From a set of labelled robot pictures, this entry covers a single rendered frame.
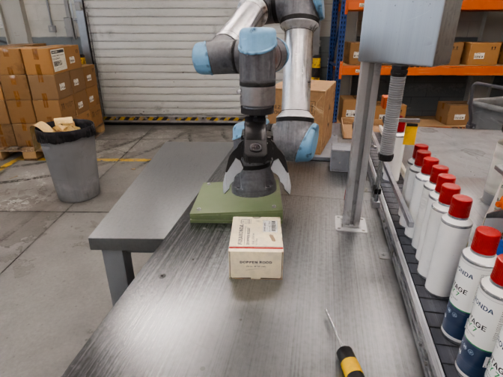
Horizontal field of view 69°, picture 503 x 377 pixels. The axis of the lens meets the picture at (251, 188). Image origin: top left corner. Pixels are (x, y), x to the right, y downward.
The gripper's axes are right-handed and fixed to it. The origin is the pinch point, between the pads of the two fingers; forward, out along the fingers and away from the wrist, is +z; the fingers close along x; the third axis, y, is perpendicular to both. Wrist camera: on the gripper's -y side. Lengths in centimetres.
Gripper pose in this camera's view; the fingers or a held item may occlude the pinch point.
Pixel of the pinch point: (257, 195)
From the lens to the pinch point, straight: 84.1
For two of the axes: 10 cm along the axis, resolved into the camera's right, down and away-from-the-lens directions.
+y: 0.2, -3.9, 9.2
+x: -10.0, -0.1, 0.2
